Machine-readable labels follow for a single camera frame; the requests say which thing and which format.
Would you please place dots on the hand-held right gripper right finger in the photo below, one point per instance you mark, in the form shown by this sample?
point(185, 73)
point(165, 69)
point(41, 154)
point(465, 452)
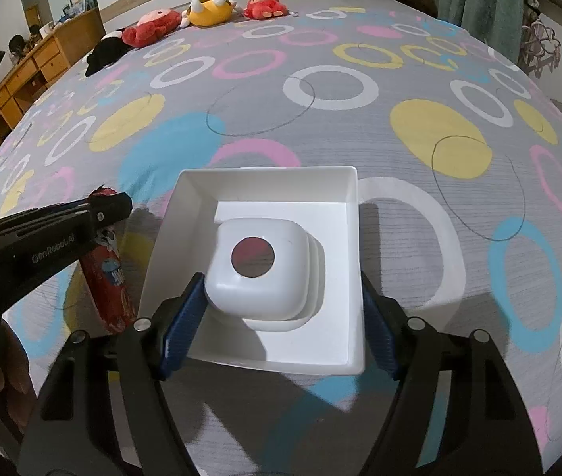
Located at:
point(380, 332)

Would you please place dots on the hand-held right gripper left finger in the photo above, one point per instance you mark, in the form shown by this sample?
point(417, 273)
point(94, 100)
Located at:
point(182, 329)

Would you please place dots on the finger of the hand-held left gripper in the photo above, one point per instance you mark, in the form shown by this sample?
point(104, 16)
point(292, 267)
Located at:
point(110, 208)

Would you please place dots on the red snack wrapper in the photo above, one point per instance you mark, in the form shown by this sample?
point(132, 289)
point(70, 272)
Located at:
point(110, 282)

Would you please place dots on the white square box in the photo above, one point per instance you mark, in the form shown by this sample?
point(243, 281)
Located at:
point(281, 277)

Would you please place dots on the black white plush toy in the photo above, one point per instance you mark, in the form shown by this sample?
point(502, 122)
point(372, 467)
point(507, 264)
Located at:
point(107, 54)

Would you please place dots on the wooden dresser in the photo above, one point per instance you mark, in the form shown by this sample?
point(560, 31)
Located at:
point(38, 72)

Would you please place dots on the red round plush toy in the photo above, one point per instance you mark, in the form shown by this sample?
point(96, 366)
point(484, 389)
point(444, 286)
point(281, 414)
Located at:
point(152, 27)

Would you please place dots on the circle patterned bed sheet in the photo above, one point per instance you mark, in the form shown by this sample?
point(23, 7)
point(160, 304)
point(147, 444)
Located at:
point(340, 124)

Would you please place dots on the yellow bee plush toy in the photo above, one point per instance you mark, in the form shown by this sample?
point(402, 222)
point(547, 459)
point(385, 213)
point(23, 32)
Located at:
point(209, 11)

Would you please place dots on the small red plush toy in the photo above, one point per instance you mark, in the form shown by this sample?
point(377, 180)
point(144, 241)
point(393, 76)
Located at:
point(265, 7)

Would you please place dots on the decorative metal stand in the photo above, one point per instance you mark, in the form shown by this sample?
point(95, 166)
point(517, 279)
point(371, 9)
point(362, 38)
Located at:
point(541, 44)

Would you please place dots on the green curtain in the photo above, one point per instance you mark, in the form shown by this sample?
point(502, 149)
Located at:
point(484, 5)

